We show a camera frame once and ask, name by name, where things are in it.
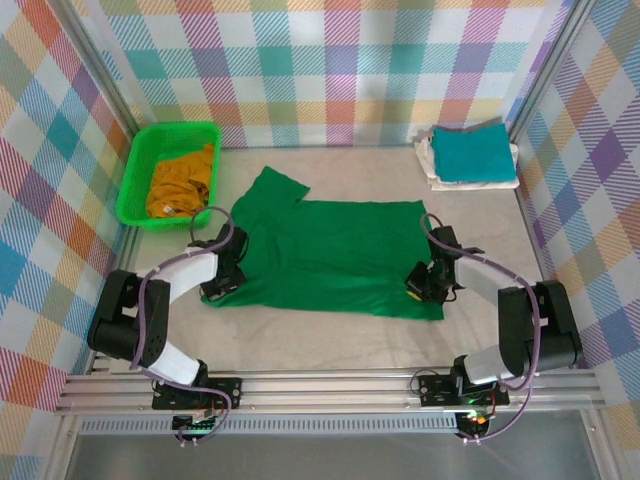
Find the teal folded t-shirt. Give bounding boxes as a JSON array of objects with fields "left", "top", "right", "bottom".
[{"left": 430, "top": 124, "right": 517, "bottom": 184}]

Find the grey metal panel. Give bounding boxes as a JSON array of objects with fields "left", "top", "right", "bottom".
[{"left": 64, "top": 432, "right": 601, "bottom": 480}]

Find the aluminium frame post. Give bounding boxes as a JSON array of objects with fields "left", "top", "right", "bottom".
[
  {"left": 503, "top": 0, "right": 597, "bottom": 147},
  {"left": 47, "top": 0, "right": 144, "bottom": 134}
]

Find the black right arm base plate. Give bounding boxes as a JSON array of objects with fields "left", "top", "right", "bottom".
[{"left": 417, "top": 373, "right": 510, "bottom": 407}]

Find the slotted grey cable duct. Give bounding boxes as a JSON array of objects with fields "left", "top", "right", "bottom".
[{"left": 79, "top": 418, "right": 459, "bottom": 435}]

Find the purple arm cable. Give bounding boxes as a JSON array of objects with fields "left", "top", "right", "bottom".
[
  {"left": 422, "top": 213, "right": 544, "bottom": 444},
  {"left": 128, "top": 205, "right": 235, "bottom": 447}
]

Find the green t-shirt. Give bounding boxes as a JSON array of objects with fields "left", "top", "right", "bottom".
[{"left": 199, "top": 165, "right": 445, "bottom": 322}]

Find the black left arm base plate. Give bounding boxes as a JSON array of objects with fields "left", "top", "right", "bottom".
[{"left": 152, "top": 377, "right": 244, "bottom": 411}]

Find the grey folded t-shirt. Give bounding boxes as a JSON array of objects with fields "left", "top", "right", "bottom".
[{"left": 467, "top": 117, "right": 506, "bottom": 134}]

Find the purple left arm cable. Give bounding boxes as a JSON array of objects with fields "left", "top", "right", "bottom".
[{"left": 128, "top": 205, "right": 235, "bottom": 447}]

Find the aluminium mounting rail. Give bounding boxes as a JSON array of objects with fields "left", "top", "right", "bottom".
[{"left": 53, "top": 367, "right": 604, "bottom": 416}]

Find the white folded t-shirt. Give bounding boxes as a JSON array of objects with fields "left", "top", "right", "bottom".
[{"left": 412, "top": 128, "right": 521, "bottom": 192}]

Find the green plastic basket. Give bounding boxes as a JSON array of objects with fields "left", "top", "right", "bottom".
[{"left": 115, "top": 121, "right": 223, "bottom": 232}]

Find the mustard yellow t-shirt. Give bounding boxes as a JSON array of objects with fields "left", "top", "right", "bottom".
[{"left": 145, "top": 142, "right": 217, "bottom": 220}]

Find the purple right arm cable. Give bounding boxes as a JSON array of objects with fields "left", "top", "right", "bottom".
[{"left": 422, "top": 213, "right": 544, "bottom": 444}]

